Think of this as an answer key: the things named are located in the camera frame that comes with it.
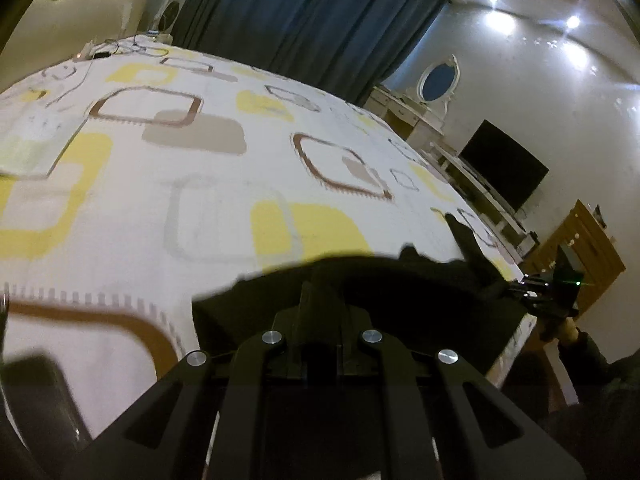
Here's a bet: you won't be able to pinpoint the folded white patterned cloth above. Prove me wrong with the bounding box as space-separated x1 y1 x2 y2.
1 107 86 179

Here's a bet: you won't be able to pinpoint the patterned white bed sheet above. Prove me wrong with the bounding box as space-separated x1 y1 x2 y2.
1 37 521 434

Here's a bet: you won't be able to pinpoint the white dressing table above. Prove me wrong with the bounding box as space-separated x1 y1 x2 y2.
364 86 444 150

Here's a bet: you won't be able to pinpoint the brown wooden drawer cabinet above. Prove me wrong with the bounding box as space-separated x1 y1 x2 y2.
521 200 626 314

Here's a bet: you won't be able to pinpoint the black pants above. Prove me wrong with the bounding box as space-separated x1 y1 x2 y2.
192 214 525 374

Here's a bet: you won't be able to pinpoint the white tv stand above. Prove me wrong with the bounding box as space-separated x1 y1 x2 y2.
419 143 537 264

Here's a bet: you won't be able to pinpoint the right hand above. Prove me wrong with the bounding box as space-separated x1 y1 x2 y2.
555 318 580 344

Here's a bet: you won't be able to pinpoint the black flat television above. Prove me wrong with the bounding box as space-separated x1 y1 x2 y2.
459 120 549 211

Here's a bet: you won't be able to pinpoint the white oval vanity mirror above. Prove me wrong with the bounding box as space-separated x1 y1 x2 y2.
416 54 460 118

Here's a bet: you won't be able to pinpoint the dark blue curtain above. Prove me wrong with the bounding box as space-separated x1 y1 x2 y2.
172 0 448 106

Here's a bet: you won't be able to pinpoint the white padded headboard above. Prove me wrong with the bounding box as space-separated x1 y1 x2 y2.
1 0 146 89

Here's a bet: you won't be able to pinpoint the cables on bed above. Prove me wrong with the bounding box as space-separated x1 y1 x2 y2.
44 29 174 106

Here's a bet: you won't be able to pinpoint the small round fan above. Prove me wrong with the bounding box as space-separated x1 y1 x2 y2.
157 0 180 34

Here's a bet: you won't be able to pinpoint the dark sleeved right forearm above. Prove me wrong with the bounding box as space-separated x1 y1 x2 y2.
554 330 639 470

